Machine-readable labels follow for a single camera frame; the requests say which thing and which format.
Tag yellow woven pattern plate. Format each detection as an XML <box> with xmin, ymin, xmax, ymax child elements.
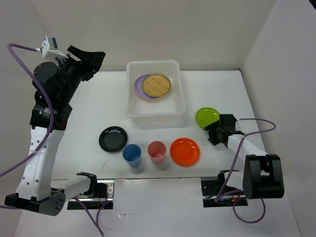
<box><xmin>142</xmin><ymin>74</ymin><xmax>172</xmax><ymax>98</ymax></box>

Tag orange round plate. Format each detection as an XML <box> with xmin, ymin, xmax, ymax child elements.
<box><xmin>169</xmin><ymin>137</ymin><xmax>200</xmax><ymax>167</ymax></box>

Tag black round plate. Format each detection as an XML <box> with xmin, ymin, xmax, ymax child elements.
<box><xmin>98</xmin><ymin>126</ymin><xmax>128</xmax><ymax>153</ymax></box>

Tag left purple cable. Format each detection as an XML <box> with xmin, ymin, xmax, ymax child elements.
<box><xmin>0</xmin><ymin>43</ymin><xmax>114</xmax><ymax>237</ymax></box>

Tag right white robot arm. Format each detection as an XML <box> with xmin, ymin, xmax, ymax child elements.
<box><xmin>204</xmin><ymin>114</ymin><xmax>284</xmax><ymax>201</ymax></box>

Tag pink plastic cup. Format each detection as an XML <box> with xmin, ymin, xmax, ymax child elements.
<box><xmin>147</xmin><ymin>141</ymin><xmax>166</xmax><ymax>165</ymax></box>

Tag purple round plate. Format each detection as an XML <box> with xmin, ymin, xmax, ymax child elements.
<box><xmin>134</xmin><ymin>74</ymin><xmax>151</xmax><ymax>95</ymax></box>

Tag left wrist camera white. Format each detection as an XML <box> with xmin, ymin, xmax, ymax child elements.
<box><xmin>41</xmin><ymin>36</ymin><xmax>67</xmax><ymax>61</ymax></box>

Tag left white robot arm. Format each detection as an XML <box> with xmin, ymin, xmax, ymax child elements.
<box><xmin>4</xmin><ymin>46</ymin><xmax>106</xmax><ymax>216</ymax></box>

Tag white plastic bin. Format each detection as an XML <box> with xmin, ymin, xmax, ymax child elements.
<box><xmin>125</xmin><ymin>60</ymin><xmax>187</xmax><ymax>129</ymax></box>

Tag green round plate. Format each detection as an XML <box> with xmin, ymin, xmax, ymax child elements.
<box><xmin>195</xmin><ymin>107</ymin><xmax>220</xmax><ymax>130</ymax></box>

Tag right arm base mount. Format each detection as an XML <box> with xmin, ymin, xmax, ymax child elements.
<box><xmin>200</xmin><ymin>177</ymin><xmax>248</xmax><ymax>208</ymax></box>

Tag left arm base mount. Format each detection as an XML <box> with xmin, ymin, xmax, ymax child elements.
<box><xmin>76</xmin><ymin>179</ymin><xmax>115</xmax><ymax>210</ymax></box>

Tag blue plastic cup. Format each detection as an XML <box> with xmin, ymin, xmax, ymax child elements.
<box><xmin>122</xmin><ymin>144</ymin><xmax>142</xmax><ymax>168</ymax></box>

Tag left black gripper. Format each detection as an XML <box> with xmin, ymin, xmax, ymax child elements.
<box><xmin>57</xmin><ymin>45</ymin><xmax>106</xmax><ymax>102</ymax></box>

